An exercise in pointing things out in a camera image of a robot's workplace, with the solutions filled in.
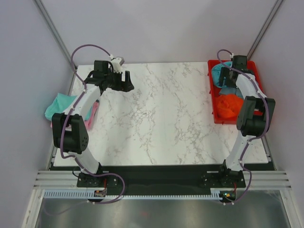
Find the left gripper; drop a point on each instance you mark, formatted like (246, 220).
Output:
(125, 86)

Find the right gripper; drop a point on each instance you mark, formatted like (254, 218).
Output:
(224, 73)

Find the orange t shirt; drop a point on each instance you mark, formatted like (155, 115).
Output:
(228, 106)

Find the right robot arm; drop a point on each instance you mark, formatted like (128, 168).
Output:
(253, 120)

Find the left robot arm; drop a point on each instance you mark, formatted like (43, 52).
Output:
(70, 134)

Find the cyan t shirt in bin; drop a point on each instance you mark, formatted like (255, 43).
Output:
(215, 73)

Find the grey t shirt in bin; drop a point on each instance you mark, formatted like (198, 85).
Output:
(230, 90)

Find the red plastic bin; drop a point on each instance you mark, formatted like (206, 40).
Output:
(214, 91)

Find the folded pink t shirt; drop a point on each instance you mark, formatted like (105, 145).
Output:
(89, 123)

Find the folded teal t shirt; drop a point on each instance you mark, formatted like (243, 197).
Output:
(62, 102)

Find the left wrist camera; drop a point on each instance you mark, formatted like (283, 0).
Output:
(117, 63)

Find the right corner frame post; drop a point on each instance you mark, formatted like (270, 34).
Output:
(267, 23)

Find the corner frame post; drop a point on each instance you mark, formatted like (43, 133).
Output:
(267, 23)
(55, 33)

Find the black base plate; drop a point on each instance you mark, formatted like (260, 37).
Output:
(163, 180)

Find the left corner frame post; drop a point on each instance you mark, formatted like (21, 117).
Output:
(55, 33)

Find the aluminium frame rail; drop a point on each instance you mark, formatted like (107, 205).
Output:
(261, 180)

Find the white cable duct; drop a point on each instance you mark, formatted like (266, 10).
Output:
(94, 195)

